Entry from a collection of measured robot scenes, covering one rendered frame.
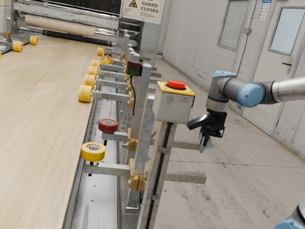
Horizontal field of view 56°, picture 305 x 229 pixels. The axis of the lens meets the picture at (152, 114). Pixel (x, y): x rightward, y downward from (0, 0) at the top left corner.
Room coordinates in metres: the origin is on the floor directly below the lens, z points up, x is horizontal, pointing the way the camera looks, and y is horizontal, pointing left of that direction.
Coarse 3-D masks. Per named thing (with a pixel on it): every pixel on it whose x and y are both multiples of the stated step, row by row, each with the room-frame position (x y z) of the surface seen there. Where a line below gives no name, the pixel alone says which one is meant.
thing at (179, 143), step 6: (102, 132) 1.11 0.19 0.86; (114, 132) 1.13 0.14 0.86; (120, 132) 1.15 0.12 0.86; (102, 138) 1.11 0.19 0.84; (108, 138) 1.11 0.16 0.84; (114, 138) 1.12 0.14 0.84; (120, 138) 1.12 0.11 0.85; (126, 138) 1.13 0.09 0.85; (150, 144) 1.15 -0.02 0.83; (174, 144) 1.17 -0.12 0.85; (180, 144) 1.17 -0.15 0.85; (186, 144) 1.17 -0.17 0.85; (192, 144) 1.18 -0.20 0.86; (198, 144) 1.19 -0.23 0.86
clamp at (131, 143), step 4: (128, 128) 1.19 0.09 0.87; (128, 132) 1.14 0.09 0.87; (128, 136) 1.10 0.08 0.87; (128, 140) 1.08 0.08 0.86; (132, 140) 1.07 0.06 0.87; (136, 140) 1.07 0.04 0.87; (128, 144) 1.06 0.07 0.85; (132, 144) 1.06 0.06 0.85; (136, 144) 1.06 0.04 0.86; (128, 148) 1.06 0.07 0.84; (132, 148) 1.06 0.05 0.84; (136, 148) 1.06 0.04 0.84
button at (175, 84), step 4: (168, 80) 0.60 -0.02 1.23; (172, 80) 0.61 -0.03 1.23; (176, 80) 0.62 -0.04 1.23; (168, 84) 0.59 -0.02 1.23; (172, 84) 0.59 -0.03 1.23; (176, 84) 0.59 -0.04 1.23; (180, 84) 0.59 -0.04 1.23; (184, 84) 0.60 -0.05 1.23; (176, 88) 0.59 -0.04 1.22; (180, 88) 0.59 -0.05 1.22
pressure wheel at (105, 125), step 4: (100, 120) 1.12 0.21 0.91; (104, 120) 1.13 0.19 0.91; (108, 120) 1.13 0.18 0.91; (112, 120) 1.15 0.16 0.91; (100, 124) 1.09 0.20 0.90; (104, 124) 1.09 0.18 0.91; (108, 124) 1.09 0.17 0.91; (112, 124) 1.10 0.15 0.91; (116, 124) 1.11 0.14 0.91; (100, 128) 1.09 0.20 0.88; (104, 128) 1.09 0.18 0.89; (108, 128) 1.09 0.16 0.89; (112, 128) 1.09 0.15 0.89; (116, 128) 1.11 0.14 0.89; (108, 132) 1.09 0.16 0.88; (112, 132) 1.10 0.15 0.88; (104, 140) 1.12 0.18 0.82; (104, 144) 1.12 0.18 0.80
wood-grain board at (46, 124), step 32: (0, 64) 1.74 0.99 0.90; (32, 64) 1.91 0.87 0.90; (64, 64) 2.11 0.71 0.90; (0, 96) 1.19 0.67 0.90; (32, 96) 1.27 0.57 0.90; (64, 96) 1.36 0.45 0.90; (0, 128) 0.89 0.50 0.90; (32, 128) 0.94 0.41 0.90; (64, 128) 0.99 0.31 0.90; (0, 160) 0.70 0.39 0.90; (32, 160) 0.73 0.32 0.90; (64, 160) 0.76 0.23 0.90; (0, 192) 0.56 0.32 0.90; (32, 192) 0.59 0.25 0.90; (64, 192) 0.61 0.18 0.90; (0, 224) 0.47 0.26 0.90; (32, 224) 0.48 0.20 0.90
